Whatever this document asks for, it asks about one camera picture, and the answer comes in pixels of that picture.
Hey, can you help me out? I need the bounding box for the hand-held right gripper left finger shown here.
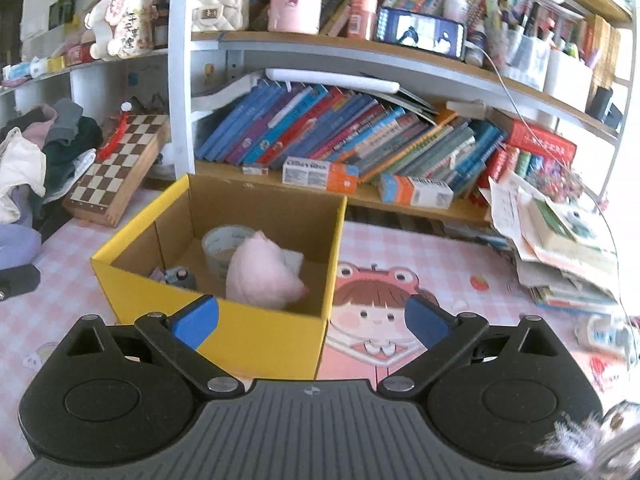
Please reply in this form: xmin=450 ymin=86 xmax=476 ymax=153
xmin=47 ymin=294 xmax=247 ymax=401

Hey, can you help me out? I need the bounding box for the pink checkered desktop tablecloth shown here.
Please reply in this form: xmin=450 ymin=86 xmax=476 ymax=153
xmin=0 ymin=185 xmax=640 ymax=466

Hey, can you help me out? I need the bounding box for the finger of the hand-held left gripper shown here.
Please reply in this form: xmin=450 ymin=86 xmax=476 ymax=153
xmin=0 ymin=264 xmax=42 ymax=302

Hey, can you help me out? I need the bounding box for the purple garment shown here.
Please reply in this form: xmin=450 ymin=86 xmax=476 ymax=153
xmin=0 ymin=222 xmax=42 ymax=267

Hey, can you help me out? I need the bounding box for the orange bottle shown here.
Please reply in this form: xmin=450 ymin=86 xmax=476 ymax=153
xmin=347 ymin=0 xmax=379 ymax=41

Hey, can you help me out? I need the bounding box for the red tassel ornament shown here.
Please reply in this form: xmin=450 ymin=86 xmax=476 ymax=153
xmin=97 ymin=101 xmax=135 ymax=161

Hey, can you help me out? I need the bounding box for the orange white carton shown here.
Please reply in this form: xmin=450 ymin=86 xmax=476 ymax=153
xmin=376 ymin=173 xmax=455 ymax=209
xmin=281 ymin=156 xmax=360 ymax=193

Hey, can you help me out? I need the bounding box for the grey toy car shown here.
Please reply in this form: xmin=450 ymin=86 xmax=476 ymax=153
xmin=152 ymin=266 xmax=197 ymax=291

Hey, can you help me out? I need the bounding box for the clear packing tape roll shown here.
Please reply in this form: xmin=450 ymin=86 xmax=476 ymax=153
xmin=201 ymin=226 xmax=258 ymax=283

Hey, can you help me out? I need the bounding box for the white pen holder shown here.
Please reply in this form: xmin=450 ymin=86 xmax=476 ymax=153
xmin=542 ymin=47 xmax=594 ymax=111

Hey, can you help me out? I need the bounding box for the clear pen holder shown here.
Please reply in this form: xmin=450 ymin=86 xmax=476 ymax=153
xmin=500 ymin=30 xmax=551 ymax=92

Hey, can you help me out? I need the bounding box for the pink plush toy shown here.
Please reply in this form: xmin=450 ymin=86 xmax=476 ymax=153
xmin=225 ymin=230 xmax=310 ymax=311

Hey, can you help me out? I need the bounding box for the fuzzy purple cloth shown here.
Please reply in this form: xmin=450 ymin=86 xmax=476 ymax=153
xmin=534 ymin=400 xmax=640 ymax=468

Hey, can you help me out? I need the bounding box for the row of colourful books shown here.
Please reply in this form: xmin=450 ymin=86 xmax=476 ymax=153
xmin=195 ymin=80 xmax=508 ymax=196

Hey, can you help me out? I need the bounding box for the white bookshelf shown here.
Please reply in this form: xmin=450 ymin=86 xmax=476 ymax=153
xmin=0 ymin=0 xmax=636 ymax=226

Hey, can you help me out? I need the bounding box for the smartphone with lit screen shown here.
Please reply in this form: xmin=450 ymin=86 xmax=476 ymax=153
xmin=375 ymin=6 xmax=468 ymax=61

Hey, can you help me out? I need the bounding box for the yellow cardboard box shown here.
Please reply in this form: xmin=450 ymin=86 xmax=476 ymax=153
xmin=90 ymin=173 xmax=348 ymax=381

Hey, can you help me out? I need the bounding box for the beige garment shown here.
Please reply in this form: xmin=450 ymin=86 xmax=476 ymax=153
xmin=0 ymin=127 xmax=47 ymax=223

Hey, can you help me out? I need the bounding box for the wooden chessboard box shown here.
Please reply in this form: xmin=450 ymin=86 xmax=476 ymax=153
xmin=62 ymin=112 xmax=171 ymax=228

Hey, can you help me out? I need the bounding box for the white lamp bar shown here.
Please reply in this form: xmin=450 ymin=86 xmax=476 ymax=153
xmin=265 ymin=67 xmax=401 ymax=95

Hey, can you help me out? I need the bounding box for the dark clothes pile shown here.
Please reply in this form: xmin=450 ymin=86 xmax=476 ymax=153
xmin=20 ymin=99 xmax=103 ymax=221

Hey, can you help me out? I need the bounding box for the white ceramic figurine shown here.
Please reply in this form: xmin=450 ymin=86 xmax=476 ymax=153
xmin=84 ymin=0 xmax=156 ymax=61

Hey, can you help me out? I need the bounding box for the thick red book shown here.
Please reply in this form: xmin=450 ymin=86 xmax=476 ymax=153
xmin=502 ymin=119 xmax=578 ymax=163

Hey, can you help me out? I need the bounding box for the stack of papers and books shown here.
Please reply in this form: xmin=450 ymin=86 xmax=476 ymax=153
xmin=480 ymin=170 xmax=626 ymax=316

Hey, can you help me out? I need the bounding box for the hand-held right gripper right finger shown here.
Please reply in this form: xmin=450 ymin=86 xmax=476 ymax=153
xmin=375 ymin=294 xmax=576 ymax=401

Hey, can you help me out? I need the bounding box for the white cloth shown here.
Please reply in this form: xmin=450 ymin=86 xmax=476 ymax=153
xmin=42 ymin=149 xmax=97 ymax=201

